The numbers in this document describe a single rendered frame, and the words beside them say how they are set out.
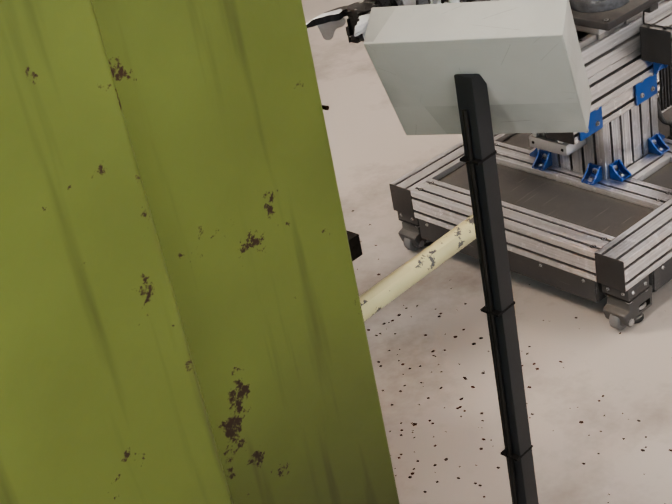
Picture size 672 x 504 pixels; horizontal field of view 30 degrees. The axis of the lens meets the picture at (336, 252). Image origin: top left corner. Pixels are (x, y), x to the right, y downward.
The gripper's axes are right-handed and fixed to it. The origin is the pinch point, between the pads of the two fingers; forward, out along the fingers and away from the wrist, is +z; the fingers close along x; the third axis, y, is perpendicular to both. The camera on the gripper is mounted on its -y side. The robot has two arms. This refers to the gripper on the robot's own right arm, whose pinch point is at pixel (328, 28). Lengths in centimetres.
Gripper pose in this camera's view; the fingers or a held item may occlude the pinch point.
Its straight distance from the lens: 273.8
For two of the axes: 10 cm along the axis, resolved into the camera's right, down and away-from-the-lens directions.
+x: -7.1, -2.4, 6.6
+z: -6.8, 4.6, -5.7
